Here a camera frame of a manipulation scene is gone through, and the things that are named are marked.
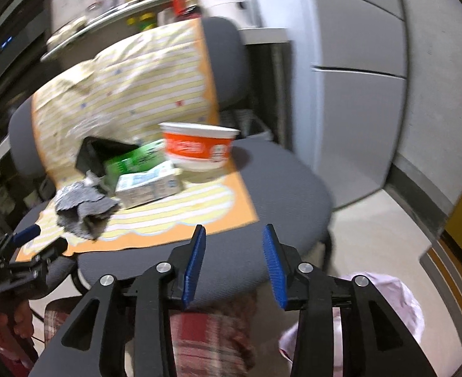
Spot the white air fryer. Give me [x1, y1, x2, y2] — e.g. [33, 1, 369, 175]
[198, 0, 258, 29]

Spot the orange white paper bowl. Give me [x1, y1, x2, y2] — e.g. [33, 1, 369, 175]
[159, 122, 240, 172]

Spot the person's left hand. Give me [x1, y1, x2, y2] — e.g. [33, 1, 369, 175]
[0, 299, 35, 347]

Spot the striped door mat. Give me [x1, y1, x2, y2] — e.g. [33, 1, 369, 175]
[419, 232, 462, 345]

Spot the large oil bottle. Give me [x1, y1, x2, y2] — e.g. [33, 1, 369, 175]
[172, 0, 202, 21]

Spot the yellow striped orange-edged cloth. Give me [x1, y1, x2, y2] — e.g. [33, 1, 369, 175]
[9, 17, 258, 258]

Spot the green tea bottle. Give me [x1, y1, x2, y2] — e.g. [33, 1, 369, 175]
[104, 139, 165, 189]

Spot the grey rag cloth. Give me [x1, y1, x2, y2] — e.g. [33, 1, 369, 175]
[54, 181, 120, 240]

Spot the white refrigerator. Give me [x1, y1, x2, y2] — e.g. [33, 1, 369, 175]
[255, 0, 407, 208]

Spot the black range hood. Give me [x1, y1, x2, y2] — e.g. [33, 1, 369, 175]
[0, 0, 52, 89]

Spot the curved metal spice shelf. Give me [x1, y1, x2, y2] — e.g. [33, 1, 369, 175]
[40, 0, 171, 62]

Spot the yellow cap sauce bottle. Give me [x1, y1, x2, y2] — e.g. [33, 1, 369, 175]
[137, 11, 158, 31]

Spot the pink trash bag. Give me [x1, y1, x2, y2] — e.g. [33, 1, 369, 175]
[278, 271, 426, 377]

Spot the black plastic tray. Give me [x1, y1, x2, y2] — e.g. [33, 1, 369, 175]
[74, 136, 139, 177]

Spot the red plaid trouser leg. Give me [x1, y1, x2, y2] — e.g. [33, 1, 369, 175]
[44, 293, 258, 377]

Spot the white blue milk carton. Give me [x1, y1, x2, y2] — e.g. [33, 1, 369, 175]
[114, 161, 182, 209]

